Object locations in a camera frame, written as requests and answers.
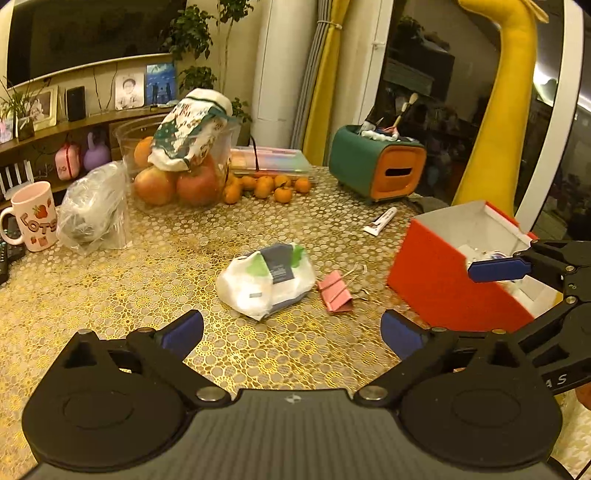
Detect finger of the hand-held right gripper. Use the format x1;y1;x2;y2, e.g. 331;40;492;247
466;238;591;292
516;295;591;367

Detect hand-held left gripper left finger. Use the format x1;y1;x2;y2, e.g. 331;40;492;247
65;310;232;408

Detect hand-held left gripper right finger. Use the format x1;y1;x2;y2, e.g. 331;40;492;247
353;310;519;408

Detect red box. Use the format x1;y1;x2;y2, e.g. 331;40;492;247
387;199;552;334

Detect gold patterned desktop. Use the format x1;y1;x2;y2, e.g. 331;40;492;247
0;166;591;480

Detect pink binder clip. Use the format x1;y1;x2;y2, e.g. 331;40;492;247
316;263;370;315

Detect white plastic bag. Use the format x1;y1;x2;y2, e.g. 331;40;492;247
216;242;317;320

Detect dark grey cloth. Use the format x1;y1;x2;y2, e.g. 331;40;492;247
406;194;448;215

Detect small white tube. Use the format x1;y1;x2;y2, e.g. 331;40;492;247
362;207;398;237

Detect red apple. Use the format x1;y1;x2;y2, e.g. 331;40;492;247
133;165;177;206
176;164;220;207

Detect clear plastic bag dark contents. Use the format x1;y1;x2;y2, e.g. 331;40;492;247
56;161;131;256

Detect pile of tangerines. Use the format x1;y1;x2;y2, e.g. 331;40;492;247
223;173;314;205

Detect green and orange tissue box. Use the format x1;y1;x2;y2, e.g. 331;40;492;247
329;124;426;206

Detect tall yellow figure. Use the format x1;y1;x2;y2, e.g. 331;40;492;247
452;0;548;217

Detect orange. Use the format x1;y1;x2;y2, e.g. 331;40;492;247
134;137;155;169

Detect white-tipped brush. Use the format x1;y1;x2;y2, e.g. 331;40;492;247
392;92;419;130
390;102;411;130

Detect pink strawberry mug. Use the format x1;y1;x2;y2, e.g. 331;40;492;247
0;181;59;252

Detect purple kettle-shaped toy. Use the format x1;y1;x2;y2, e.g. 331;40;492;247
83;131;112;171

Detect pastel flat case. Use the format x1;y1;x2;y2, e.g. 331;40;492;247
229;147;317;178

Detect clear fruit container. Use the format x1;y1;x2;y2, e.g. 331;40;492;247
113;113;241;208

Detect pink small bag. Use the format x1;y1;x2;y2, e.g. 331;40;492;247
54;142;81;181

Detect printed cloth bag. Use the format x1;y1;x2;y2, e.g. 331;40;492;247
148;88;258;172

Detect dark cabinet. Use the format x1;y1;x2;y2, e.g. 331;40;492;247
383;44;455;100

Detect white router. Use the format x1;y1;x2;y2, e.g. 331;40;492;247
0;159;38;199

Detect wooden shelf unit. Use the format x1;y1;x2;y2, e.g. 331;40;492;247
0;53;176;204

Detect yellow curtain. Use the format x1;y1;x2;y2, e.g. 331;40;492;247
302;0;352;167

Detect portrait photo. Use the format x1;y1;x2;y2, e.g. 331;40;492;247
115;71;145;110

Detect blue photo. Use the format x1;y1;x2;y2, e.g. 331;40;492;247
146;63;177;106

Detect small black speaker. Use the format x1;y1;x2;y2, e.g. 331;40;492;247
66;86;87;122

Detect potted grass plant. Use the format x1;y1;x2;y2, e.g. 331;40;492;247
0;76;51;141

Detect framed photo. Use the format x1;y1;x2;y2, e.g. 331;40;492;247
28;85;58;130

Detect grey curtain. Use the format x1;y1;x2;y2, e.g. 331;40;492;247
291;0;333;148

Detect white standing air conditioner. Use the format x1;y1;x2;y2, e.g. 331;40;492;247
252;0;319;151

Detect tall leafy plant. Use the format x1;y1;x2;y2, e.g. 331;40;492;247
159;0;259;139

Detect black television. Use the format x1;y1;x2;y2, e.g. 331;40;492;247
7;0;188;88

